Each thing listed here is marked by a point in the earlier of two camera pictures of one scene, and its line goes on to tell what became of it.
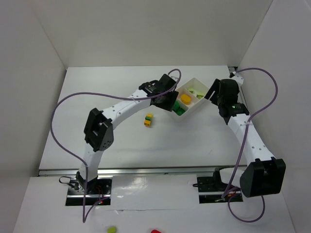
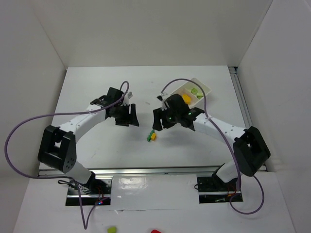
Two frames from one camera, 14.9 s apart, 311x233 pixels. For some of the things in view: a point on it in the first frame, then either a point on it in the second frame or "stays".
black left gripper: x=168 y=102 to x=125 y=114
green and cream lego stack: x=199 y=94 stays
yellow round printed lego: x=185 y=99 stays
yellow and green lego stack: x=148 y=119 to x=152 y=136
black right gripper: x=215 y=88 to x=163 y=119
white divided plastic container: x=191 y=95 stays
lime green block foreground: x=112 y=229 stays
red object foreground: x=155 y=231 stays
